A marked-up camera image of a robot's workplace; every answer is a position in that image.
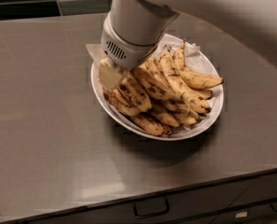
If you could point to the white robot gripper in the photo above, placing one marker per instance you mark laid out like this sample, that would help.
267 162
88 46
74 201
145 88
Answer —
123 50

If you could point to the large spotted banana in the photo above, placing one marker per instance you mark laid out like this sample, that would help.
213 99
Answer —
134 93

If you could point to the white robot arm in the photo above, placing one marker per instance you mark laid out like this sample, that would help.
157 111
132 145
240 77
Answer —
133 28

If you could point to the spotted banana outer left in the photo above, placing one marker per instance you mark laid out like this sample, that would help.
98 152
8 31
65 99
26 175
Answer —
119 102

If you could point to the spotted banana behind centre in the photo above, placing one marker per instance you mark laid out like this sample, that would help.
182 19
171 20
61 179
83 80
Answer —
156 70

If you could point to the banana lower middle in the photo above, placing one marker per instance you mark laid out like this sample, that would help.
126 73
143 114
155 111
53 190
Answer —
162 114

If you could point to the small banana bottom front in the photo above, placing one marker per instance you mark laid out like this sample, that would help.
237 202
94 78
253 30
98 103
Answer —
150 124

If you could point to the small banana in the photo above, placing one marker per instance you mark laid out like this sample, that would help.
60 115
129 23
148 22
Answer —
182 112
150 124

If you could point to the small banana lower right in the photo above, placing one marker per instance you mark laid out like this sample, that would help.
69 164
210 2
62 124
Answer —
182 112

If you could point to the yellow banana far right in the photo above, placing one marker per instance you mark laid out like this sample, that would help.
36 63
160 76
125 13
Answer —
194 80

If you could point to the long spotted banana right centre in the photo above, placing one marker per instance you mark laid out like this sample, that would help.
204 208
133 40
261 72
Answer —
178 85

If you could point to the white oval bowl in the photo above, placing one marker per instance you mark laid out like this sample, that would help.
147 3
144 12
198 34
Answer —
192 131

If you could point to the white paper liner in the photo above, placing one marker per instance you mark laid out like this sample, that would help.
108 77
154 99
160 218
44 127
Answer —
93 50

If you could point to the black drawer handle centre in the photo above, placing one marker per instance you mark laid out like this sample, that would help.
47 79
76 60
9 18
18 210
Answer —
151 208

